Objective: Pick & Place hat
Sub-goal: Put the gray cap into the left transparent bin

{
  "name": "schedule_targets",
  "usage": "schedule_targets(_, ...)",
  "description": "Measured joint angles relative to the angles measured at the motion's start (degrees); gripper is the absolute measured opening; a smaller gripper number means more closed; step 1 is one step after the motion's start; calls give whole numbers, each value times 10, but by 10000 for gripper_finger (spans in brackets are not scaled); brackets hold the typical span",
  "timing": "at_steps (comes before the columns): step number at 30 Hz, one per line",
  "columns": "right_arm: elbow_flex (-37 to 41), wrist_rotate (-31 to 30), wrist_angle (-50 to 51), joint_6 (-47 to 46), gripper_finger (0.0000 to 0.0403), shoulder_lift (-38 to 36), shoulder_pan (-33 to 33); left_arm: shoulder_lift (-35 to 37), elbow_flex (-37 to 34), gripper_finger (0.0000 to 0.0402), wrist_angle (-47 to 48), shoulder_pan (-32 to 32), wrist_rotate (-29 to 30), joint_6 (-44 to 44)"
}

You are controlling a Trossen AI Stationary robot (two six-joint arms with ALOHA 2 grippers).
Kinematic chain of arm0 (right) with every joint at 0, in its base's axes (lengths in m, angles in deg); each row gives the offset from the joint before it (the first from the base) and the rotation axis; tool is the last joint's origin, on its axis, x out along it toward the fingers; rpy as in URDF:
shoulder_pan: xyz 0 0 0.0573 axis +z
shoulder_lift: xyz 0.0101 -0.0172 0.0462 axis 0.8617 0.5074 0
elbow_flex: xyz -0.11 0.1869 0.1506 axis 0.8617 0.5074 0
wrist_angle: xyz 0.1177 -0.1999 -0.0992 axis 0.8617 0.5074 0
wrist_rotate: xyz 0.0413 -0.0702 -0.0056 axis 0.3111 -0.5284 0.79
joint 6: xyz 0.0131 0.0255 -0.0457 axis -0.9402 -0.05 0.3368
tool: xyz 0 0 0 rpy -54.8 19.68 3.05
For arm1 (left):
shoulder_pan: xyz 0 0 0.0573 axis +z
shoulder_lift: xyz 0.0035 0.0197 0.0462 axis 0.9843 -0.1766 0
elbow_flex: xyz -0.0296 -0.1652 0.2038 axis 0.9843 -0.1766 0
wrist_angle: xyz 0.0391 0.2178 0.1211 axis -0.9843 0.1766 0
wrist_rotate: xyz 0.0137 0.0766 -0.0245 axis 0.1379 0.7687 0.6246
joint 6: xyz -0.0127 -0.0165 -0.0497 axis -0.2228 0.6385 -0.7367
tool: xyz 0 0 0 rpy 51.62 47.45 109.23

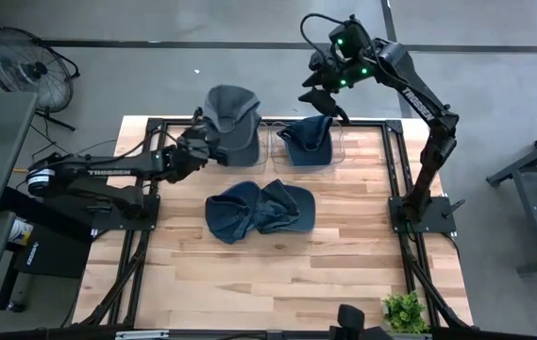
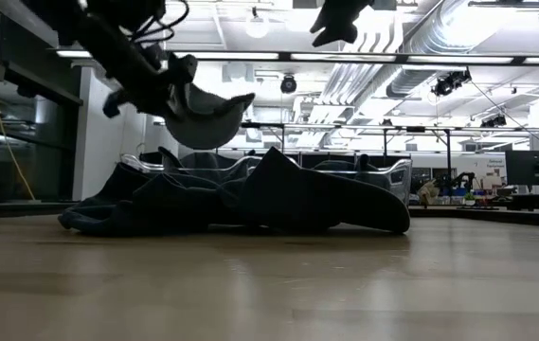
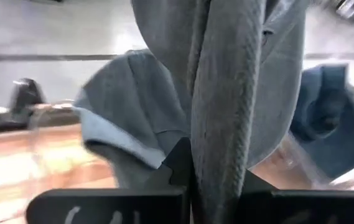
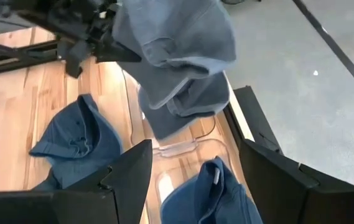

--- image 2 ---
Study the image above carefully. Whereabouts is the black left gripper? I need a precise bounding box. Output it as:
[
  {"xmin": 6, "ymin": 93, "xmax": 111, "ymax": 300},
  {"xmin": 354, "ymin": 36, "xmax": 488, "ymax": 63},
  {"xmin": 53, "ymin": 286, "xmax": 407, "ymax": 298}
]
[{"xmin": 101, "ymin": 51, "xmax": 200, "ymax": 122}]

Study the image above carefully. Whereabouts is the grey denim hat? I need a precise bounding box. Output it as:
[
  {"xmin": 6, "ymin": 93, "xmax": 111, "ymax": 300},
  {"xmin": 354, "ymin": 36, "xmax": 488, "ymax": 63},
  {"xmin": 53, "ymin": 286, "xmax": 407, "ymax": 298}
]
[{"xmin": 163, "ymin": 81, "xmax": 257, "ymax": 151}]

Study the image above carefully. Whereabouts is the clear plastic bin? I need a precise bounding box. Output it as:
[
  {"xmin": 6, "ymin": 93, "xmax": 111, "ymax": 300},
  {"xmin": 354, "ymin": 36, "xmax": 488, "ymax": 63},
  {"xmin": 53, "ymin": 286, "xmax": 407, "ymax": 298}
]
[
  {"xmin": 119, "ymin": 146, "xmax": 263, "ymax": 190},
  {"xmin": 311, "ymin": 155, "xmax": 414, "ymax": 207}
]

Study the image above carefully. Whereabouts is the round white ceiling lamp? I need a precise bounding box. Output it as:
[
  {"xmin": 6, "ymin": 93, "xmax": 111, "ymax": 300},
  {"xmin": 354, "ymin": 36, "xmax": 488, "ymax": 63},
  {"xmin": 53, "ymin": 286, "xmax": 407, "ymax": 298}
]
[{"xmin": 244, "ymin": 7, "xmax": 270, "ymax": 39}]

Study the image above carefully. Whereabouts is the black ceiling spotlight rig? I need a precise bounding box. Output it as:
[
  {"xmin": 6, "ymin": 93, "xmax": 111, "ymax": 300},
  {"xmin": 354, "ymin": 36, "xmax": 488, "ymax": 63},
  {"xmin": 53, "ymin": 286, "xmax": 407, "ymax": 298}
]
[{"xmin": 432, "ymin": 68, "xmax": 473, "ymax": 99}]

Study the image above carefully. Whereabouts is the black computer monitor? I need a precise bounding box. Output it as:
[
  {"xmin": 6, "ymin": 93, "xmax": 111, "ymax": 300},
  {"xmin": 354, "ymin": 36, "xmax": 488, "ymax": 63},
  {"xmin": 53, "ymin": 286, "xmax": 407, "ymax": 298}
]
[{"xmin": 504, "ymin": 150, "xmax": 539, "ymax": 188}]

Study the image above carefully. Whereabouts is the black hanging camera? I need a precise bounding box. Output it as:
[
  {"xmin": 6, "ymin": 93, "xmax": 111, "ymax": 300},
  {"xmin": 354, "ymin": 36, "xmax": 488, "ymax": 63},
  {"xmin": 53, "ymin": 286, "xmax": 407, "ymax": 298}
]
[{"xmin": 280, "ymin": 74, "xmax": 298, "ymax": 95}]

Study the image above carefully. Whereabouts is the black background station frame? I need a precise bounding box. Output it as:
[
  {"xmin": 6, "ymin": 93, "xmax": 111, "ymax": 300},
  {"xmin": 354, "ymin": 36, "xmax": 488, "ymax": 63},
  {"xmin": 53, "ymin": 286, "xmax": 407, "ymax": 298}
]
[{"xmin": 240, "ymin": 121, "xmax": 455, "ymax": 190}]

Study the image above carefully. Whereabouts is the silver ventilation duct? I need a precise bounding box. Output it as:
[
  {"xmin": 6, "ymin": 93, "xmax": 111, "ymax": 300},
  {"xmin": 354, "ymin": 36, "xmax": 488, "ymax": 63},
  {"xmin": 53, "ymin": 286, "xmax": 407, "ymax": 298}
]
[{"xmin": 385, "ymin": 0, "xmax": 493, "ymax": 99}]

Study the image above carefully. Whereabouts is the yellow extension cord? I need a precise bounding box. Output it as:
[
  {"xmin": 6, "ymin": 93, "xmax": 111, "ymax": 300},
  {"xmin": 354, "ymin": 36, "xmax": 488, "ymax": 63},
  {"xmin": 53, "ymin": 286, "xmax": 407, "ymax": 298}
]
[{"xmin": 0, "ymin": 0, "xmax": 37, "ymax": 201}]

